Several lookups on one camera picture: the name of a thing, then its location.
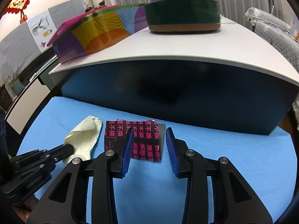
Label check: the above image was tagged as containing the cream paper napkin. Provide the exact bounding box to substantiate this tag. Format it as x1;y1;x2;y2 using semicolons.
63;115;102;164

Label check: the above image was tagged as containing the black pink patterned wrapper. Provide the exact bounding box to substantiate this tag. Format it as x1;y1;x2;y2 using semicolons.
104;119;166;162

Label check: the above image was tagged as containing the tv cabinet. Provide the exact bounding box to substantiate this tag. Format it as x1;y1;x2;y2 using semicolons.
5;55;59;135

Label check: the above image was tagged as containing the potted plant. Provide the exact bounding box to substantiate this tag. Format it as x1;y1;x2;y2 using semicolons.
7;67;25;97

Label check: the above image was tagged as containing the blue table mat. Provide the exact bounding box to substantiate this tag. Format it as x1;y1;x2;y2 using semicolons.
19;97;297;223

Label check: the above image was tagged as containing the grey covered television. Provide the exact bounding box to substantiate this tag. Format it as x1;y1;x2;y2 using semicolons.
1;0;85;82

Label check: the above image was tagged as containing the white top coffee table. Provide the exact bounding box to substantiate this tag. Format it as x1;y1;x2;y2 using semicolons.
50;18;298;135

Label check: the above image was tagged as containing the colourful storage box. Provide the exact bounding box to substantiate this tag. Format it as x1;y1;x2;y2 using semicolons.
47;4;148;64

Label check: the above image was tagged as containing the brown figurine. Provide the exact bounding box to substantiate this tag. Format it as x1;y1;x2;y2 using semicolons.
93;0;108;10

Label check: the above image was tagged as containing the red chinese knot decoration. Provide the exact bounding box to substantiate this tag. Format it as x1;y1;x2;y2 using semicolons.
4;0;30;24

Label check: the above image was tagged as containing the grey quilted sofa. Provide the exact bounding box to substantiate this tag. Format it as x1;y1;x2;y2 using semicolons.
244;7;299;131

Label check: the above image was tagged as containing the dark green round bowl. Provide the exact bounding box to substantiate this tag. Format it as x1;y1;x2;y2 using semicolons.
144;0;221;33

